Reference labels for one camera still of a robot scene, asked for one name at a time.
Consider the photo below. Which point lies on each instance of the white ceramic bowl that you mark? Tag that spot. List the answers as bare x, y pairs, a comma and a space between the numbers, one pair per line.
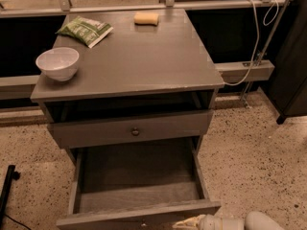
59, 64

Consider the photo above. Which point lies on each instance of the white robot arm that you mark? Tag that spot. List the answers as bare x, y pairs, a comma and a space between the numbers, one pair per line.
254, 220

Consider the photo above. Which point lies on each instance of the dark cabinet at right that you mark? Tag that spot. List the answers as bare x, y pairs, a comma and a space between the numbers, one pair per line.
287, 88

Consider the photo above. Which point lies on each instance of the green snack bag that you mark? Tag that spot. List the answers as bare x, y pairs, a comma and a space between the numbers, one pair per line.
88, 31

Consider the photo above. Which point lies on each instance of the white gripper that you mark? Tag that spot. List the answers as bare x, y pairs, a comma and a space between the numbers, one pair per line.
213, 223

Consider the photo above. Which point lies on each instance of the black bar on floor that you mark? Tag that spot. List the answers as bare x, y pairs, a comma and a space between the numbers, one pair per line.
11, 175

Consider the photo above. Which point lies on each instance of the yellow sponge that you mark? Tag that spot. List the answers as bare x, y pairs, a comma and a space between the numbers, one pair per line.
146, 18

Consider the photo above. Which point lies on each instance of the grey wooden drawer cabinet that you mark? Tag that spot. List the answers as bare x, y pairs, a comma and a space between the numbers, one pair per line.
69, 109

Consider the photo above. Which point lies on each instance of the grey upper drawer with knob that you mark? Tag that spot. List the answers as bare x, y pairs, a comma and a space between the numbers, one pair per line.
82, 134

